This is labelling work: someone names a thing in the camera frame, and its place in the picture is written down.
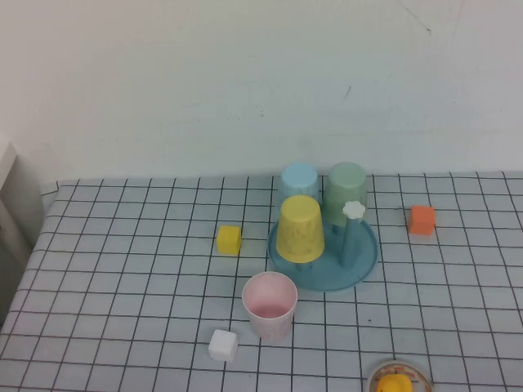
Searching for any yellow cube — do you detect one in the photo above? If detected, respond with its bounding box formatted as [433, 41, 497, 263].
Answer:
[216, 225, 243, 256]

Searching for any white cube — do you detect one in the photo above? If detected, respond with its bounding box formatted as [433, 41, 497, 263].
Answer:
[208, 328, 239, 362]

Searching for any pink plastic cup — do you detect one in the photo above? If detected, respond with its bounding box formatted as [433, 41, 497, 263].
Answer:
[241, 271, 298, 343]

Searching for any orange cube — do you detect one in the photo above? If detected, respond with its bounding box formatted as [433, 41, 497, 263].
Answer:
[407, 204, 436, 236]

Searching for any grey checked tablecloth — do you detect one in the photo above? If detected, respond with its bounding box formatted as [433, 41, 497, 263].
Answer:
[0, 171, 523, 392]

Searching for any yellow plastic cup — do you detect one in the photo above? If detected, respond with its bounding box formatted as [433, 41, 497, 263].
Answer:
[275, 194, 326, 264]

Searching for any green plastic cup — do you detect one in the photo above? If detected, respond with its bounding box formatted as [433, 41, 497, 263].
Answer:
[322, 161, 369, 226]

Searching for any white cabinet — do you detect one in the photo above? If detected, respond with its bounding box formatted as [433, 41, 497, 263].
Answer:
[0, 140, 46, 327]

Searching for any blue cup stand with pegs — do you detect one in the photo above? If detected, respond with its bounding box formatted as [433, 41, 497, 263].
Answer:
[267, 200, 379, 293]

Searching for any yellow rubber duck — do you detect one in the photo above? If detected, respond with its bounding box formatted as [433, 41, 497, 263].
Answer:
[375, 373, 413, 392]

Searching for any light blue plastic cup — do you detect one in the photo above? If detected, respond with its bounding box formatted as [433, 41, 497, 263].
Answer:
[279, 163, 320, 217]

